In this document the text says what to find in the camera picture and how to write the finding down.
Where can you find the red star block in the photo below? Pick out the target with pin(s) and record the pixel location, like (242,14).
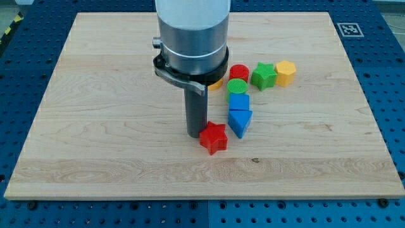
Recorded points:
(214,138)

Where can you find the yellow cylinder block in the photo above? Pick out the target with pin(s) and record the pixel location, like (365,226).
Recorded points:
(216,85)

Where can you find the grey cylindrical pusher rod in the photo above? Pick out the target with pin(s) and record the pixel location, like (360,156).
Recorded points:
(196,107)

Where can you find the green star block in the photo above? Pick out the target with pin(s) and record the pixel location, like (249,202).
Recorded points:
(264,76)

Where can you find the blue cube block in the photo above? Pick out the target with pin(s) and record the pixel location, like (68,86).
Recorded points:
(239,102)

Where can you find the green cylinder block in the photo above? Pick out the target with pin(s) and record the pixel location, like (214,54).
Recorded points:
(236,86)

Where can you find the red cylinder block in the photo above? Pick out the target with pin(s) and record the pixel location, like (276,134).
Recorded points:
(239,71)

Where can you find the black clamp with metal lever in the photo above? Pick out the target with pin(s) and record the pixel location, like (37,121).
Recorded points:
(194,83)

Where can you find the wooden board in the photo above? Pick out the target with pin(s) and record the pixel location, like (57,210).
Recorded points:
(108,128)

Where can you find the yellow hexagon block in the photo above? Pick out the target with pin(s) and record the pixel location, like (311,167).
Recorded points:
(286,71)

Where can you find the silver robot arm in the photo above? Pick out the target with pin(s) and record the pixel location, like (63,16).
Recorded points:
(192,34)

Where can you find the white fiducial marker tag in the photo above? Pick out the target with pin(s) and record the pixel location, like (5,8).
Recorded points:
(349,29)

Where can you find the blue triangle block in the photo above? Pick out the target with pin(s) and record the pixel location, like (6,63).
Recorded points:
(239,121)

